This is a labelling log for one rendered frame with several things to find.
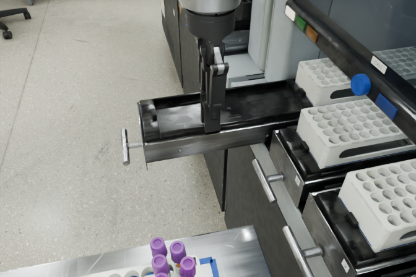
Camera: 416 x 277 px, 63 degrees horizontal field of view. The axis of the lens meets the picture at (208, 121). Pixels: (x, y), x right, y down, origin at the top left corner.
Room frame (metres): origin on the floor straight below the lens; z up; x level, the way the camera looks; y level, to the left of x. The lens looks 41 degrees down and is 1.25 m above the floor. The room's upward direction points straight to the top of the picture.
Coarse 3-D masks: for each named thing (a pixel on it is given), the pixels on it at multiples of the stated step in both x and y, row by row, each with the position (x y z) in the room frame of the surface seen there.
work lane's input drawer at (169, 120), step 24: (168, 96) 0.58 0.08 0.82; (192, 96) 0.59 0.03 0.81; (240, 96) 0.60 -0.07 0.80; (264, 96) 0.60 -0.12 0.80; (288, 96) 0.60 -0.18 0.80; (144, 120) 0.50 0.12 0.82; (168, 120) 0.52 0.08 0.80; (192, 120) 0.52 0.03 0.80; (240, 120) 0.50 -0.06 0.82; (264, 120) 0.51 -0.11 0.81; (288, 120) 0.52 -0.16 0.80; (144, 144) 0.45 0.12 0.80; (168, 144) 0.45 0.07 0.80; (192, 144) 0.46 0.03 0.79; (216, 144) 0.48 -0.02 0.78; (240, 144) 0.49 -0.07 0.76
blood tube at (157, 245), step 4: (152, 240) 0.18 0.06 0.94; (156, 240) 0.18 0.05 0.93; (160, 240) 0.18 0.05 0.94; (152, 244) 0.17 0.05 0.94; (156, 244) 0.18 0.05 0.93; (160, 244) 0.18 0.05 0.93; (164, 244) 0.17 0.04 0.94; (152, 248) 0.17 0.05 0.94; (156, 248) 0.17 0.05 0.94; (160, 248) 0.17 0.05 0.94; (164, 248) 0.17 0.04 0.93; (152, 252) 0.17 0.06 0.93; (156, 252) 0.17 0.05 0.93; (160, 252) 0.17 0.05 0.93; (164, 252) 0.17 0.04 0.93; (152, 256) 0.17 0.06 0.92; (168, 264) 0.18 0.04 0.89
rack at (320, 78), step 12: (312, 60) 0.65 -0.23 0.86; (324, 60) 0.65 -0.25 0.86; (300, 72) 0.62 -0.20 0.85; (312, 72) 0.60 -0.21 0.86; (324, 72) 0.61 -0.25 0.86; (336, 72) 0.60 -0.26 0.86; (300, 84) 0.61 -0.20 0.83; (312, 84) 0.57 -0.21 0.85; (324, 84) 0.56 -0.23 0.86; (336, 84) 0.55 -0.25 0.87; (348, 84) 0.56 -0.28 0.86; (312, 96) 0.56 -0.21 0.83; (324, 96) 0.55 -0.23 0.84; (336, 96) 0.59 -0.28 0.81; (348, 96) 0.56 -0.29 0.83; (360, 96) 0.57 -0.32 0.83
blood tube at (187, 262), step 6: (186, 258) 0.16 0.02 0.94; (192, 258) 0.16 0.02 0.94; (180, 264) 0.15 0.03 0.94; (186, 264) 0.16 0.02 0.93; (192, 264) 0.16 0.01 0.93; (180, 270) 0.15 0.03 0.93; (186, 270) 0.15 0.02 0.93; (192, 270) 0.15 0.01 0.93; (186, 276) 0.15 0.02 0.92; (192, 276) 0.15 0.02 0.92
